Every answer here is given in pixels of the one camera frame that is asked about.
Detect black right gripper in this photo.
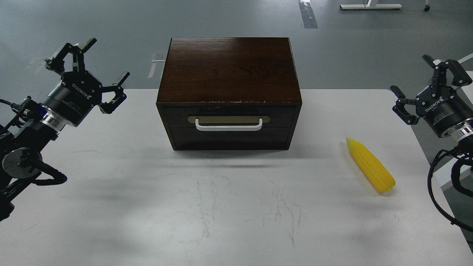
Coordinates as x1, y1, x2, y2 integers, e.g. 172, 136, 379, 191
390, 55, 472, 138

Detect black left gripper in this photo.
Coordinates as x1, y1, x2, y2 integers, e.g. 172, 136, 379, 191
40, 38, 130, 127

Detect yellow corn cob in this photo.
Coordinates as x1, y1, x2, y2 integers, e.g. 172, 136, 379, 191
345, 137, 396, 192

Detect dark wooden drawer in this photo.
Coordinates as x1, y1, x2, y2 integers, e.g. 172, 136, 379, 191
159, 106, 300, 150

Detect white drawer handle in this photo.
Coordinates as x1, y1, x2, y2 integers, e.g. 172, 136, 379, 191
195, 118, 263, 132

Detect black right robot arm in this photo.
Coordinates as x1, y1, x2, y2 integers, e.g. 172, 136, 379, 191
390, 55, 473, 231

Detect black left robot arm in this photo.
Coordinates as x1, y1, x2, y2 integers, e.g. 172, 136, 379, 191
0, 38, 129, 220

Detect dark wooden drawer cabinet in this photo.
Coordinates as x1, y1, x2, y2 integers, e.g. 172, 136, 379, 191
156, 37, 302, 150

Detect white table leg base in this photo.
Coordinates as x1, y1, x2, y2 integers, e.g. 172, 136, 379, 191
339, 0, 402, 10

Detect grey floor tape strip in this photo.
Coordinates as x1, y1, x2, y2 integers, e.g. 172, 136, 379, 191
298, 0, 318, 29

